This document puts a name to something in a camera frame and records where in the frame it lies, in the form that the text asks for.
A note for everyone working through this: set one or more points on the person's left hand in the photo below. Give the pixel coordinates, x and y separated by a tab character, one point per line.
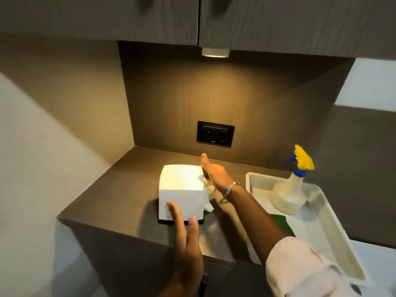
187	253

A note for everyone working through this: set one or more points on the person's right hand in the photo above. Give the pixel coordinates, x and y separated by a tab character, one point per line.
218	176

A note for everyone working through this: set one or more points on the person's left fingers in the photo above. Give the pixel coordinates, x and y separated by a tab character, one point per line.
179	225

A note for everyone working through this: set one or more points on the person's right thumb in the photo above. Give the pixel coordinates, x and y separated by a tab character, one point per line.
205	162

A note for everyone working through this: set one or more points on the white tissue box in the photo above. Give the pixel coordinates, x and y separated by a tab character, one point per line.
181	188

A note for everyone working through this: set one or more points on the person's left forearm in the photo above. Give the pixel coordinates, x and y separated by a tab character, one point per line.
182	287

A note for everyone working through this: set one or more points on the person's right forearm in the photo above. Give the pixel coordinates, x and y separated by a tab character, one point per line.
253	219

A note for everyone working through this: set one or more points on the white tissue sheet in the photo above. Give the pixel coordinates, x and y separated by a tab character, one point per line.
209	202

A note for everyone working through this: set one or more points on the white spray bottle yellow nozzle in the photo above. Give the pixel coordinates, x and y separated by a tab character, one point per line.
289	194

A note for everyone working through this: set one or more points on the green cloth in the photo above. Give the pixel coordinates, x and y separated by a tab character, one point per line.
284	225

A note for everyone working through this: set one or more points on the under-cabinet light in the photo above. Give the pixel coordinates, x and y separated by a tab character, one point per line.
215	52

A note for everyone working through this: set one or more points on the white shirt sleeve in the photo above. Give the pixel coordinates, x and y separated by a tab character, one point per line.
303	269

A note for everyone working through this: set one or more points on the white plastic tray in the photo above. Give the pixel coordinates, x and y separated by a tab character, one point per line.
324	222

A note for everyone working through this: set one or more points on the grey wood cabinet door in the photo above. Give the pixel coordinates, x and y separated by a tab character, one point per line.
297	24
99	18

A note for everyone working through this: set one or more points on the black wall outlet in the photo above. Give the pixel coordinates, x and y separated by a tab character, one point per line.
215	133

